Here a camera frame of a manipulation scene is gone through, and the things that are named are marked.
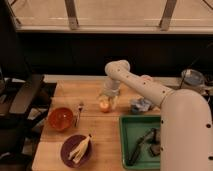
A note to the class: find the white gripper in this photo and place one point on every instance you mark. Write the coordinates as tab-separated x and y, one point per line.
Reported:
111	94

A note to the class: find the yellow-red apple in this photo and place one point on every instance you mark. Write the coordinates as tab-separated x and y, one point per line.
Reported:
104	107

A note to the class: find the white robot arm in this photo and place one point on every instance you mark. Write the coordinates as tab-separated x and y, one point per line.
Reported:
186	122

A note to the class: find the red bowl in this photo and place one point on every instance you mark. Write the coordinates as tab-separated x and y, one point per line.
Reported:
60	119

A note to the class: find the metal fork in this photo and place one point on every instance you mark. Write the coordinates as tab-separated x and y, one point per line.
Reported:
80	108

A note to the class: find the blue crumpled cloth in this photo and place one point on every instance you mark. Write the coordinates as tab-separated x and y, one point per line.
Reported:
141	105

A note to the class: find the green plastic tray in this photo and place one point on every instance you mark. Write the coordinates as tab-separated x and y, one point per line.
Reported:
136	138

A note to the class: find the clear cup with orange content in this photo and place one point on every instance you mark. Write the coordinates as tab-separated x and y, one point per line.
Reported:
147	77

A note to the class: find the dark spatula utensil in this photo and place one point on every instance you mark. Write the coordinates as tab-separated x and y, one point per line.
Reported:
137	149

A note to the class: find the purple plate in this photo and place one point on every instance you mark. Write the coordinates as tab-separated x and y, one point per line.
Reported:
70	144

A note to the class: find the peeled banana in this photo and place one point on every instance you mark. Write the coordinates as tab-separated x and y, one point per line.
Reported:
76	154

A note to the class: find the dark brown sponge block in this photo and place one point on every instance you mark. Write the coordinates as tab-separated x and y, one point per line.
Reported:
154	150

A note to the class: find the black chair left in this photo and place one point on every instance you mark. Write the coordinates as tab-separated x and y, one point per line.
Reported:
29	106

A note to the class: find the grey round base plate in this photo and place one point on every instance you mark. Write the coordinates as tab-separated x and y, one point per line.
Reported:
192	77

